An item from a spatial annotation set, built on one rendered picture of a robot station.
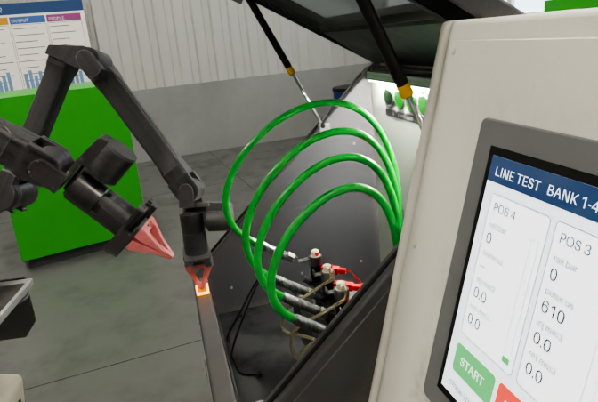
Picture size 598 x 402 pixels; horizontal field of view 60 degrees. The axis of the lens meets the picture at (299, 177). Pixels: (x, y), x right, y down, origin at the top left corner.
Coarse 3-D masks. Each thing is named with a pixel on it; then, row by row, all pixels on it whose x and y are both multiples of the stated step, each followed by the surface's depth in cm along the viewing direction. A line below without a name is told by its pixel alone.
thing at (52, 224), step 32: (0, 96) 377; (32, 96) 369; (96, 96) 390; (64, 128) 384; (96, 128) 395; (128, 192) 416; (32, 224) 386; (64, 224) 397; (96, 224) 408; (32, 256) 390; (64, 256) 405
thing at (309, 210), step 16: (336, 192) 81; (368, 192) 82; (304, 208) 81; (384, 208) 84; (288, 240) 81; (272, 256) 81; (272, 272) 81; (272, 288) 82; (272, 304) 83; (288, 320) 84; (304, 320) 85
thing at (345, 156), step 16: (336, 160) 88; (352, 160) 89; (368, 160) 90; (304, 176) 87; (384, 176) 91; (288, 192) 87; (272, 208) 87; (400, 224) 95; (256, 240) 88; (256, 256) 89; (256, 272) 89; (288, 304) 93; (304, 304) 93
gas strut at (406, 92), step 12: (360, 0) 66; (372, 12) 67; (372, 24) 67; (384, 36) 68; (384, 48) 69; (384, 60) 70; (396, 60) 69; (396, 72) 70; (396, 84) 71; (408, 84) 71; (408, 96) 71; (420, 120) 74
